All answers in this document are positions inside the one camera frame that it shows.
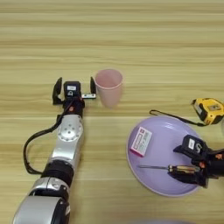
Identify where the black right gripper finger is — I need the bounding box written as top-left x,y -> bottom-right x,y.
167,171 -> 210,189
172,144 -> 187,156

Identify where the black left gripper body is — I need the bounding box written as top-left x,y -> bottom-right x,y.
59,93 -> 97,119

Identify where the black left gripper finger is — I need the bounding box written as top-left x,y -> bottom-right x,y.
52,77 -> 64,106
89,76 -> 97,96

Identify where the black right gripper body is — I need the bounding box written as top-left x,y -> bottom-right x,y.
191,148 -> 224,179

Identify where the pink plastic cup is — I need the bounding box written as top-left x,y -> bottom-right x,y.
94,68 -> 124,109

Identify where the lilac round plate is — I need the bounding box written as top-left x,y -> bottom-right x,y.
126,115 -> 210,198

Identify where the yellow black handle screwdriver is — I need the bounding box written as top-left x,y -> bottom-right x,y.
136,164 -> 202,173

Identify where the small white pink card box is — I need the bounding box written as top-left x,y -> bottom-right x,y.
129,126 -> 153,158

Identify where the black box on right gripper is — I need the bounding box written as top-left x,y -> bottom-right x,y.
180,134 -> 209,160

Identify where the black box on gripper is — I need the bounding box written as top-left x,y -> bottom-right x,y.
180,134 -> 209,160
63,80 -> 82,99

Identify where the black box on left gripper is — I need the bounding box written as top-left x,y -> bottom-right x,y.
63,80 -> 82,99

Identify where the yellow black tape measure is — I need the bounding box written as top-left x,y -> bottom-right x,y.
191,97 -> 224,126

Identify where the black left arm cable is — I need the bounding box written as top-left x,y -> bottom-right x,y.
23,104 -> 73,176

